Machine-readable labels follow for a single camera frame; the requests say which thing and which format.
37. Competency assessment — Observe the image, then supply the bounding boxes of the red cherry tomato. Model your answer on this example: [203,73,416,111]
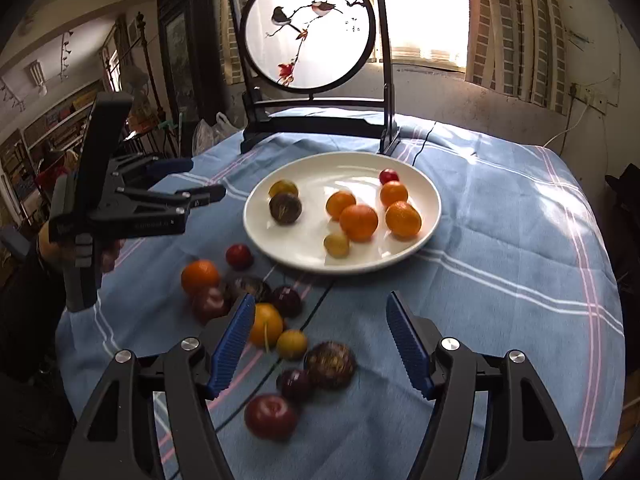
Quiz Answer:
[226,244,254,271]

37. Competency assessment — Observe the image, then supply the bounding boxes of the orange tangerine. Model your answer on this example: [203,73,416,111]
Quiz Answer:
[180,259,221,296]

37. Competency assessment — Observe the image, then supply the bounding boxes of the red plum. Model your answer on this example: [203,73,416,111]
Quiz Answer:
[244,394,299,441]

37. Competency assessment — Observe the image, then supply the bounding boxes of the dark purple plum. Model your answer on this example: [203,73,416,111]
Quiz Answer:
[270,285,303,318]

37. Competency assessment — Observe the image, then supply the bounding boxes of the small mandarin orange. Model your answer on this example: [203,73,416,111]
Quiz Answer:
[326,190,357,221]

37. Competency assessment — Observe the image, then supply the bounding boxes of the pale yellow small fruit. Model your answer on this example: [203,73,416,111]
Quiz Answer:
[323,233,350,259]

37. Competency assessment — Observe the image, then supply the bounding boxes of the large orange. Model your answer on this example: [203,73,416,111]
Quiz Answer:
[385,200,422,238]

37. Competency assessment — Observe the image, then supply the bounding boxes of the small red tomato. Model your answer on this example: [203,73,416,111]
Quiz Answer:
[378,168,400,185]

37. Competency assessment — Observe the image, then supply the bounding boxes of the person's left hand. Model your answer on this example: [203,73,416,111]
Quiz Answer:
[37,222,125,273]

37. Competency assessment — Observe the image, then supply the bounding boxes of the plastic bags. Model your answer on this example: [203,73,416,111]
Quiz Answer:
[192,112,239,156]

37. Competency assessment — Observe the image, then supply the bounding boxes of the dark framed painting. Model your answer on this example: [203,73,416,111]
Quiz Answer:
[156,0,224,125]

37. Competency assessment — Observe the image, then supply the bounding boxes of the white round plate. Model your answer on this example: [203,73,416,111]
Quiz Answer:
[243,152,442,275]

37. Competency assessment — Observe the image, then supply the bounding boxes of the blue striped tablecloth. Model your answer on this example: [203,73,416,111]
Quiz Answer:
[56,117,625,479]

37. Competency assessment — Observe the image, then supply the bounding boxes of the bird painting table screen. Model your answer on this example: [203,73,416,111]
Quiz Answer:
[232,0,400,155]

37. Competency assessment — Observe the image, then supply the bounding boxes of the left checkered curtain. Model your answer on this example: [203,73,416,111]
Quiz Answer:
[219,0,243,86]

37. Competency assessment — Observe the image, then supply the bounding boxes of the checkered curtain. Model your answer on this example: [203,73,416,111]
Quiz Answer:
[219,0,243,86]
[465,0,570,114]

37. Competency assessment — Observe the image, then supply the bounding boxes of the right checkered curtain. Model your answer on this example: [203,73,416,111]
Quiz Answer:
[465,0,570,114]

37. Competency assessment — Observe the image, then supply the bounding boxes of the white wall cable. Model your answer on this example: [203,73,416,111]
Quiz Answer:
[541,98,594,149]

